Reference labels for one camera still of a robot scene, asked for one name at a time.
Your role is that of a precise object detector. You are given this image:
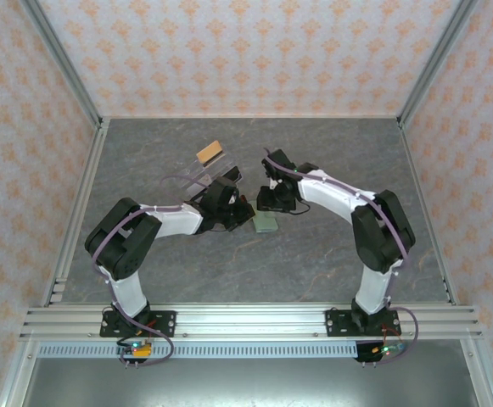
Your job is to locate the black card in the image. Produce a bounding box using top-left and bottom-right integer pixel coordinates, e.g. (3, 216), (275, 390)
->
(222, 166), (244, 187)

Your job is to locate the clear acrylic card stand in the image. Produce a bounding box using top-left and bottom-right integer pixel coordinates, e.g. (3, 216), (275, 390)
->
(181, 142), (244, 204)

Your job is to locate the tan wooden block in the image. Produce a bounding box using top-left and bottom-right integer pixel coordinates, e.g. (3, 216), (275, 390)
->
(196, 142), (224, 165)

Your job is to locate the controller board with yellow connector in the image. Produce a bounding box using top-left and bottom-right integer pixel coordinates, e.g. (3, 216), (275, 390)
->
(116, 338), (153, 357)

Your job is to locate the grey metal panel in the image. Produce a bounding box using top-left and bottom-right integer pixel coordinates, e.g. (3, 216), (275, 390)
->
(23, 358), (483, 407)

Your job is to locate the controller board with blue part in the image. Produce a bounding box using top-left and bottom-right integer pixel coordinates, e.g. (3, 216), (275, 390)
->
(371, 341), (408, 357)

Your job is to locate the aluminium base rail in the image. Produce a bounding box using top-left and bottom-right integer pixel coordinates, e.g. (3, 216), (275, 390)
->
(19, 305), (483, 340)

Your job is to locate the aluminium side rail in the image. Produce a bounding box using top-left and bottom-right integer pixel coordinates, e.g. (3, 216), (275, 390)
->
(397, 118), (460, 306)
(42, 118), (111, 307)

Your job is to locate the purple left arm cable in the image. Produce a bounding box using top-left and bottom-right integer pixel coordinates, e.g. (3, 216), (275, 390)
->
(91, 171), (214, 370)

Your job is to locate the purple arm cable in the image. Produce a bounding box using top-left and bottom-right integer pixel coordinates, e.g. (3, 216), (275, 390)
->
(262, 147), (421, 368)
(91, 171), (214, 370)

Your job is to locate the slotted grey cable duct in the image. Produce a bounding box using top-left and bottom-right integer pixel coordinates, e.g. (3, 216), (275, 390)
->
(37, 342), (360, 360)

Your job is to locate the aluminium corner post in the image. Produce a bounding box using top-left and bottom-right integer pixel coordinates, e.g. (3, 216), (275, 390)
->
(19, 0), (105, 128)
(397, 0), (481, 126)

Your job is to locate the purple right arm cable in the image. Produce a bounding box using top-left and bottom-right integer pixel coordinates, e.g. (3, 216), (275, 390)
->
(262, 147), (421, 368)

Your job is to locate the aluminium frame leg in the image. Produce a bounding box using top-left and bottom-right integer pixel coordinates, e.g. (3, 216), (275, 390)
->
(460, 338), (493, 407)
(0, 338), (39, 407)

